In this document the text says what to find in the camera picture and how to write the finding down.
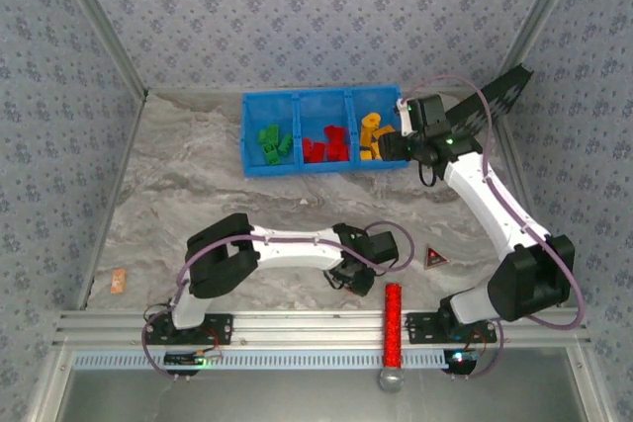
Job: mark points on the small orange patterned block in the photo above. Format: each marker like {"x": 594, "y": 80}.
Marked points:
{"x": 118, "y": 281}

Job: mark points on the red glitter stick silver knob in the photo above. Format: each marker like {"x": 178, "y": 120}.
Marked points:
{"x": 393, "y": 323}

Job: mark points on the small electronics board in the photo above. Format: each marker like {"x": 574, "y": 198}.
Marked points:
{"x": 461, "y": 360}
{"x": 184, "y": 359}

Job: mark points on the blue three-compartment plastic bin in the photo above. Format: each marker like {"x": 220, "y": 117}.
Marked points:
{"x": 321, "y": 106}

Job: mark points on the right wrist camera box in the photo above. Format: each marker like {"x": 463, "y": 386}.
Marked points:
{"x": 426, "y": 113}

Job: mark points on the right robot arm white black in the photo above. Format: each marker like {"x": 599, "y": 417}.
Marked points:
{"x": 494, "y": 214}

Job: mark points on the red black triangle sign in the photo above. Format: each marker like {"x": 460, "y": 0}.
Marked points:
{"x": 435, "y": 259}

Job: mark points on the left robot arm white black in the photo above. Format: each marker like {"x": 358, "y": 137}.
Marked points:
{"x": 297, "y": 251}

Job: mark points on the yellow round lego with hole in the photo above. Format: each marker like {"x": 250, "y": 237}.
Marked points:
{"x": 367, "y": 118}

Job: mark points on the aluminum profile rail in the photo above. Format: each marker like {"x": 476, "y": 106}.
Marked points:
{"x": 306, "y": 325}

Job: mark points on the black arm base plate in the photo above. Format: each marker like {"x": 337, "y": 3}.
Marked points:
{"x": 220, "y": 329}
{"x": 420, "y": 328}

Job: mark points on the aluminum side rail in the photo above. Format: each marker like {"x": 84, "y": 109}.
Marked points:
{"x": 123, "y": 165}

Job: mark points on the yellow oval lego brick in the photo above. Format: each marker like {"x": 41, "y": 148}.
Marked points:
{"x": 367, "y": 138}

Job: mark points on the small square red lego brick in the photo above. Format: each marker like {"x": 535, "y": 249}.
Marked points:
{"x": 306, "y": 146}

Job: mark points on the black patterned board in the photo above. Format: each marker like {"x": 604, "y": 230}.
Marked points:
{"x": 499, "y": 96}

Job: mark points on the green lego brick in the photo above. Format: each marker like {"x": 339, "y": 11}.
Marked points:
{"x": 285, "y": 143}
{"x": 272, "y": 157}
{"x": 272, "y": 132}
{"x": 261, "y": 137}

